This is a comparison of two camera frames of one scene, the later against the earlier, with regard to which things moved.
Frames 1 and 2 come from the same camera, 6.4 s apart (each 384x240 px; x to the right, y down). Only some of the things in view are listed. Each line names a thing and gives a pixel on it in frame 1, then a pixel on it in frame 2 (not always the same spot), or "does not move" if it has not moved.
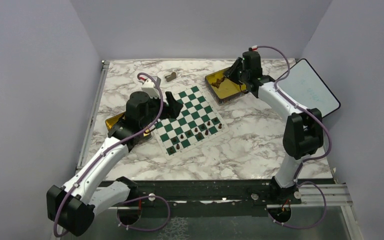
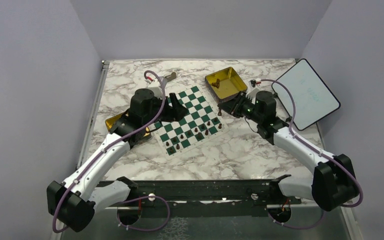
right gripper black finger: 234,72 to 234,107
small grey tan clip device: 171,77 does not move
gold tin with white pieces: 111,121 does not move
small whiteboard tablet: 305,87 does not move
